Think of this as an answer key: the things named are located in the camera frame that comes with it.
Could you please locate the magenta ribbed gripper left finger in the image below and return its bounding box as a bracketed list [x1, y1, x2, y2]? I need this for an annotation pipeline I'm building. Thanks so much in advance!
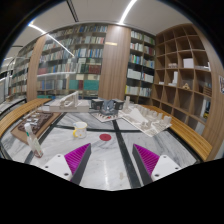
[42, 142, 92, 186]

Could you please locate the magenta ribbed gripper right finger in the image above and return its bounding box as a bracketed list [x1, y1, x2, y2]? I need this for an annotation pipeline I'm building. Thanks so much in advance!
[131, 143, 183, 186]

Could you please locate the clear plastic water bottle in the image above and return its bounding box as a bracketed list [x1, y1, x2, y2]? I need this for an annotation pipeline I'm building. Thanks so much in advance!
[24, 123, 43, 158]

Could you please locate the white mug with yellow dots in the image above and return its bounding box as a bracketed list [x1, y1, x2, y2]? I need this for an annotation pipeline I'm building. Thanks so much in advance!
[73, 121, 87, 138]

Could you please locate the red round coaster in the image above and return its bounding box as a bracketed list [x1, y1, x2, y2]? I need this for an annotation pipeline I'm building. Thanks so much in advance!
[99, 134, 112, 141]

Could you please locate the white city model right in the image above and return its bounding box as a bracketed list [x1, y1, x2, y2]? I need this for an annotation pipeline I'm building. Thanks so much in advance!
[119, 96, 172, 137]

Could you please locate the brown architectural model on board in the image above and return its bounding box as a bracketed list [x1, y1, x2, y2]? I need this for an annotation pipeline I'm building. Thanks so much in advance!
[11, 111, 61, 144]

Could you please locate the right wooden bench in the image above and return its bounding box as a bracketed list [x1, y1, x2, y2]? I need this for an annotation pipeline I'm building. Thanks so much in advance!
[145, 105, 212, 161]

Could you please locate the wooden bench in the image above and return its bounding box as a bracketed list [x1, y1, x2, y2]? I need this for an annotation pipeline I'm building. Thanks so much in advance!
[145, 105, 212, 161]
[0, 98, 50, 138]

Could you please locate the white architectural model left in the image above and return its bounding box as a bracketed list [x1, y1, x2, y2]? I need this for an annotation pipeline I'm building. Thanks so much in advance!
[49, 91, 90, 113]

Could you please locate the left wooden bench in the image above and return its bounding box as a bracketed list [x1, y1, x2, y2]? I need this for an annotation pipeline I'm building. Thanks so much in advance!
[0, 98, 50, 138]

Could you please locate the right bookshelf with books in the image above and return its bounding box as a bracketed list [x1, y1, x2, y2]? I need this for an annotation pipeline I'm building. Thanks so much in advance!
[125, 29, 155, 104]

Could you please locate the wooden cubby shelf right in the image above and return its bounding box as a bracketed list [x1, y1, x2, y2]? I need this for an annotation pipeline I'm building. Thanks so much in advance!
[150, 24, 224, 151]

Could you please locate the central bookshelf with books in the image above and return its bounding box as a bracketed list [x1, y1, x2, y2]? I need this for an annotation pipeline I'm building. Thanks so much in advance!
[37, 24, 108, 99]

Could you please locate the wooden wall column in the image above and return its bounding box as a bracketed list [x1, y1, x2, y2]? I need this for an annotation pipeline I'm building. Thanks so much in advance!
[98, 25, 131, 100]

